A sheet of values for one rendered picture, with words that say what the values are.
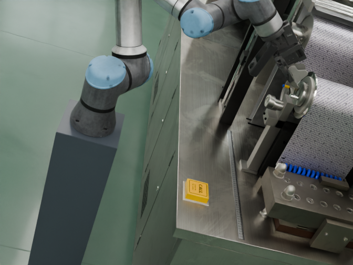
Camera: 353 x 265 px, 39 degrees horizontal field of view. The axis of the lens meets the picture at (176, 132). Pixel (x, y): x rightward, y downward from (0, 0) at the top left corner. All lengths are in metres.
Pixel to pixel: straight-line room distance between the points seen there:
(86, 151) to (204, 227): 0.46
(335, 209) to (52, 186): 0.93
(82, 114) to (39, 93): 1.75
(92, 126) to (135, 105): 1.87
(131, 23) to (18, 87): 1.86
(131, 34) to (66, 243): 0.83
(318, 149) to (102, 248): 1.27
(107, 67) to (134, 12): 0.19
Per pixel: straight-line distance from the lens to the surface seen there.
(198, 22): 1.27
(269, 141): 1.66
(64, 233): 1.92
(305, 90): 1.52
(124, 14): 1.59
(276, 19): 1.39
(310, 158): 1.62
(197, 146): 1.73
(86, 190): 1.74
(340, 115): 1.55
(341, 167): 1.68
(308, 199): 1.54
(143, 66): 1.64
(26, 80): 3.45
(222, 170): 1.68
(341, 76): 1.76
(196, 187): 1.53
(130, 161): 2.98
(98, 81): 1.52
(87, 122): 1.60
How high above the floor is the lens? 1.90
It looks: 35 degrees down
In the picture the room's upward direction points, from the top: 22 degrees clockwise
